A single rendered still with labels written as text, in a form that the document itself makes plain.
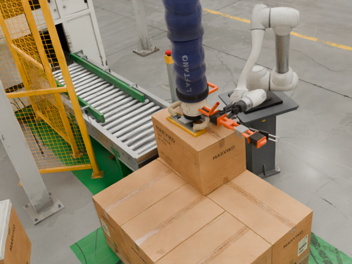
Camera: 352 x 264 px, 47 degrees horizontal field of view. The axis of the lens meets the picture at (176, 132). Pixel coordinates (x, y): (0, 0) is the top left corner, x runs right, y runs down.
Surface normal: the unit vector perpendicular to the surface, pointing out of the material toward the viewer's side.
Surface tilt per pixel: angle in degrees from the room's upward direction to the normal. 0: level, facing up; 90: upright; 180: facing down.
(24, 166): 90
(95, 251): 0
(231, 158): 90
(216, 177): 90
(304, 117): 0
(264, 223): 0
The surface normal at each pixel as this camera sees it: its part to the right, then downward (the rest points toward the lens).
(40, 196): 0.62, 0.39
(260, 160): 0.32, 0.51
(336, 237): -0.12, -0.81
